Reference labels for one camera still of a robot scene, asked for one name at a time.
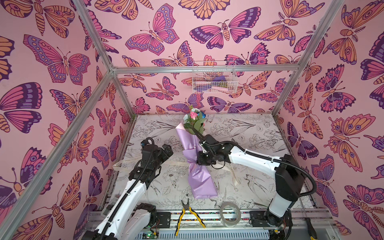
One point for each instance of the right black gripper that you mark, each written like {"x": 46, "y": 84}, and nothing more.
{"x": 202, "y": 144}

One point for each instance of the cream ribbon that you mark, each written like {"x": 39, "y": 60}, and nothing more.
{"x": 120, "y": 168}

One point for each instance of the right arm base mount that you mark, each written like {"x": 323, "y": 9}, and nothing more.
{"x": 265, "y": 219}

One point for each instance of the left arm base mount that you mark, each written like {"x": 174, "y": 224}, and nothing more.
{"x": 160, "y": 220}

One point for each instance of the white fake rose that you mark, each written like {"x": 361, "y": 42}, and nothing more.
{"x": 189, "y": 120}

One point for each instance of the purple pink wrapping paper sheet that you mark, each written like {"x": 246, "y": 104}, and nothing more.
{"x": 200, "y": 180}

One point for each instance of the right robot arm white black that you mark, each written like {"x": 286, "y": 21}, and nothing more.
{"x": 291, "y": 181}

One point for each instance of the clear tape roll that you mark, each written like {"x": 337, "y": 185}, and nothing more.
{"x": 230, "y": 214}

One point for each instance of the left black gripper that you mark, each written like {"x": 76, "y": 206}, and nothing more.
{"x": 168, "y": 152}

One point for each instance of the small pink fake rose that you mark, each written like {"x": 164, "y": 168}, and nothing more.
{"x": 197, "y": 119}

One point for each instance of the black yellow screwdriver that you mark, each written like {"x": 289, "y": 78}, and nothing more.
{"x": 311, "y": 230}

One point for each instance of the aluminium front rail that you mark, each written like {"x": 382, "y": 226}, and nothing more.
{"x": 191, "y": 229}

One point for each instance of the white wire basket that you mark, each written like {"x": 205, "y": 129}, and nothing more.
{"x": 215, "y": 79}

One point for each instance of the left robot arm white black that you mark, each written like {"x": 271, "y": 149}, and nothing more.
{"x": 126, "y": 218}

